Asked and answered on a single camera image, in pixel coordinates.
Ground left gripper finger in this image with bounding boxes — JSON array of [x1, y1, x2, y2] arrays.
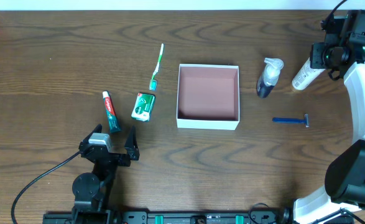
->
[[124, 126, 140, 161], [82, 124, 102, 144]]

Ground white conditioner tube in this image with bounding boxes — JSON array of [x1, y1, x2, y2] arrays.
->
[[291, 58, 325, 92]]

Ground clear pump bottle blue liquid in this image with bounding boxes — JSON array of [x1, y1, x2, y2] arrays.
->
[[257, 58, 284, 98]]

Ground blue disposable razor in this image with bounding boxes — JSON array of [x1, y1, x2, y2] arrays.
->
[[272, 114, 310, 128]]

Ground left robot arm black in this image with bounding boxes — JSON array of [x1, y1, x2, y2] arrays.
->
[[71, 124, 140, 224]]

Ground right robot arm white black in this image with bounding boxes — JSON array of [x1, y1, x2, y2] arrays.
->
[[292, 10, 365, 223]]

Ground red green toothpaste tube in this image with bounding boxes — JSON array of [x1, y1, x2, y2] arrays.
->
[[103, 91, 121, 133]]

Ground green white soap box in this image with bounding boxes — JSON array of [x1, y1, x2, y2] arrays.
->
[[131, 93, 155, 122]]

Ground green white toothbrush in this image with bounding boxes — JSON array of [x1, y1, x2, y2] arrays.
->
[[149, 43, 164, 91]]

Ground white box with pink interior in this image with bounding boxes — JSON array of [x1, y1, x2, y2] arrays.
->
[[176, 64, 240, 131]]

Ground right black cable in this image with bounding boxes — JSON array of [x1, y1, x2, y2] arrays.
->
[[320, 0, 349, 30]]

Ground black cable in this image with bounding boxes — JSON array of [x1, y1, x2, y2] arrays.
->
[[11, 151, 81, 224], [320, 0, 349, 30]]

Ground left black cable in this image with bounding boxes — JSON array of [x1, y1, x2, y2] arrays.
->
[[11, 151, 81, 224]]

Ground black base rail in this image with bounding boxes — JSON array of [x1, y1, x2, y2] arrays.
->
[[42, 209, 293, 224]]

